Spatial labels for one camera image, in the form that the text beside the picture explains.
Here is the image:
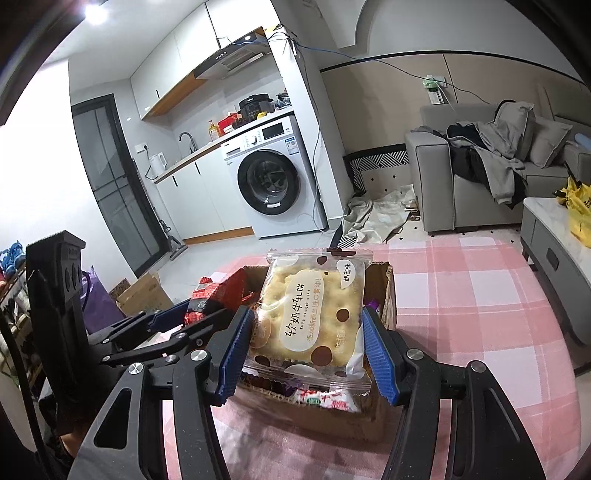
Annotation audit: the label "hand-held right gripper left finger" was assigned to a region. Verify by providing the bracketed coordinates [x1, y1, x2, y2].
[69, 305, 254, 480]

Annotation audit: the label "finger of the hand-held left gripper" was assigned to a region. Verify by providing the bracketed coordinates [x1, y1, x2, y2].
[98, 309, 235, 366]
[89, 298, 192, 352]

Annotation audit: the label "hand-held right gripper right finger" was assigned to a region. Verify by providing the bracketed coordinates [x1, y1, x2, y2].
[361, 305, 548, 480]

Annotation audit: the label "red and black snack packet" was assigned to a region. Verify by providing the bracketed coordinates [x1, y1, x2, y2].
[184, 269, 249, 329]

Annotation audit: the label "brown cardboard box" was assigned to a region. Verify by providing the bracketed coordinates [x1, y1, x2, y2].
[225, 260, 399, 442]

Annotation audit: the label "clear cracker packet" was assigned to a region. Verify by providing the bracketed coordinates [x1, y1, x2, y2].
[242, 248, 374, 398]

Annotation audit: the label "person's left hand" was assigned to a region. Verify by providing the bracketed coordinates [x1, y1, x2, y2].
[59, 431, 90, 460]

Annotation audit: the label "printed cardboard carton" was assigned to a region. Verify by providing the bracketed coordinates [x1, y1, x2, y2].
[108, 271, 175, 318]

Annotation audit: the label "purple bag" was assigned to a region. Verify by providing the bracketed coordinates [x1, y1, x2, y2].
[80, 265, 126, 334]

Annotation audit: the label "red and white snack packet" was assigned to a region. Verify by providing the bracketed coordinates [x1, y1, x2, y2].
[294, 387, 362, 415]

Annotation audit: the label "blue shoes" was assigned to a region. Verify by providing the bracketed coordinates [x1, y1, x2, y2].
[0, 239, 29, 278]

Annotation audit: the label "upright vacuum cleaner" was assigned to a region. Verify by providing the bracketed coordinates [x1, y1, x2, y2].
[158, 218, 188, 262]

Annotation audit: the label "pink checked tablecloth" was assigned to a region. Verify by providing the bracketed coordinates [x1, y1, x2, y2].
[203, 239, 576, 480]

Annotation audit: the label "white kitchen base cabinet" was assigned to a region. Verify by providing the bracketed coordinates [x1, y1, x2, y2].
[154, 151, 253, 246]

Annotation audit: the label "black framed glass door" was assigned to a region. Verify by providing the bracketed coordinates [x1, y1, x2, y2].
[71, 93, 168, 278]

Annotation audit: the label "beige cloth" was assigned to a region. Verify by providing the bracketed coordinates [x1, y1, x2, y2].
[343, 184, 417, 246]

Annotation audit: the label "white washing machine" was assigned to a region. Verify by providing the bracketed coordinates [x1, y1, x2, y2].
[224, 114, 329, 240]

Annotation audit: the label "grey sofa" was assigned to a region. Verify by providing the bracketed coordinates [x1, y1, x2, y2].
[405, 98, 591, 234]

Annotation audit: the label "red box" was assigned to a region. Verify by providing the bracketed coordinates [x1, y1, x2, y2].
[216, 113, 244, 136]

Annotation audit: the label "patterned rug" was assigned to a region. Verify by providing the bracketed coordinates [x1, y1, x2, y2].
[329, 143, 417, 251]

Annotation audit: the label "white coffee table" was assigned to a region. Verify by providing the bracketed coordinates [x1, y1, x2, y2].
[520, 196, 591, 348]

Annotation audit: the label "black pressure cooker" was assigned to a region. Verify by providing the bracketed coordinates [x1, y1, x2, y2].
[238, 93, 274, 123]

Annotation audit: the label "grey and black clothes pile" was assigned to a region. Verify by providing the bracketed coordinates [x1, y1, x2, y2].
[444, 100, 537, 209]

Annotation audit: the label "yellow plastic bag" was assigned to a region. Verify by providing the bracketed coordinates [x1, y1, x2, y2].
[553, 177, 591, 248]

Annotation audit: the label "range hood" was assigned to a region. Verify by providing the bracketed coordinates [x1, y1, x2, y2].
[193, 27, 274, 81]

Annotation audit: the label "grey pillow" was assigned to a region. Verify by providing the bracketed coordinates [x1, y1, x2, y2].
[525, 117, 574, 169]

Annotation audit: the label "ceiling light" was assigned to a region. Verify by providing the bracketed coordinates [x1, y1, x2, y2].
[84, 0, 112, 25]

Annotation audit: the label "white wall cabinets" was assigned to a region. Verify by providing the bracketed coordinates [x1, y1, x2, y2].
[130, 0, 279, 121]

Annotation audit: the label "wall socket with plugs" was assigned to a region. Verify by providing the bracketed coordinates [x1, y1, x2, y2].
[421, 75, 450, 107]

